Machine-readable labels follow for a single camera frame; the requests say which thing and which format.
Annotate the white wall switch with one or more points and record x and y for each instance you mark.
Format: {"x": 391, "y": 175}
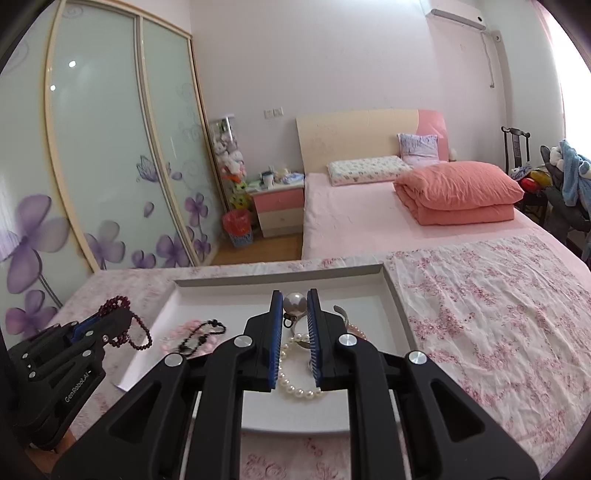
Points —
{"x": 273, "y": 113}

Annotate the bed with pink sheet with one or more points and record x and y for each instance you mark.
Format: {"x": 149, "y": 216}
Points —
{"x": 358, "y": 219}

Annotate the grey cardboard tray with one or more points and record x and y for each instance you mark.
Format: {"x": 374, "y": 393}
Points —
{"x": 366, "y": 293}

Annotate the pink beige nightstand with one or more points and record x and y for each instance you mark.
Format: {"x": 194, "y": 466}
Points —
{"x": 279, "y": 209}

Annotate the dark wooden chair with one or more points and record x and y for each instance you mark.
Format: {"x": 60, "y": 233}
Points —
{"x": 516, "y": 148}

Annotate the wide silver cuff bangle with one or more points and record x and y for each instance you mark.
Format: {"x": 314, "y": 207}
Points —
{"x": 342, "y": 312}

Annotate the blue plush garment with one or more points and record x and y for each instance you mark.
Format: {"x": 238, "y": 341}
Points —
{"x": 575, "y": 187}

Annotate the floral white pillow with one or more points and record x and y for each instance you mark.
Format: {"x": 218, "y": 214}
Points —
{"x": 366, "y": 170}

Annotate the folded coral duvet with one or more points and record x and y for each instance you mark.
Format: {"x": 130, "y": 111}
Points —
{"x": 461, "y": 193}

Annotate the red lined waste basket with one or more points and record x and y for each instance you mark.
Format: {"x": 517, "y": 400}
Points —
{"x": 238, "y": 225}

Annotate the white air conditioner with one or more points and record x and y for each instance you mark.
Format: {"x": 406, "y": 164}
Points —
{"x": 456, "y": 11}

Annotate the beige pink headboard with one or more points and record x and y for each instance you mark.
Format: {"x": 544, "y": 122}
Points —
{"x": 361, "y": 134}

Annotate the large pearl earring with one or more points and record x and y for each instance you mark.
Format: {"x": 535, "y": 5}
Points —
{"x": 295, "y": 306}

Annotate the lilac small pillow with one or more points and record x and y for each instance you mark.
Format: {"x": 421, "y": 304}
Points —
{"x": 419, "y": 150}

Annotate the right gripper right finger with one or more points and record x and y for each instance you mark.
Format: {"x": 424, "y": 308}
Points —
{"x": 407, "y": 417}

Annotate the pink curtain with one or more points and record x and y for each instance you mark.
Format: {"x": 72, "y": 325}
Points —
{"x": 573, "y": 77}

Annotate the plush toy display tube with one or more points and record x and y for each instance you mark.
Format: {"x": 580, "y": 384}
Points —
{"x": 229, "y": 162}

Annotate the floral glass wardrobe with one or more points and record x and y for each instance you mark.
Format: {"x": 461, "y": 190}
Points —
{"x": 105, "y": 161}

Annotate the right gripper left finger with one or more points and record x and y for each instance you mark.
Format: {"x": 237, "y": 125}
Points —
{"x": 183, "y": 419}

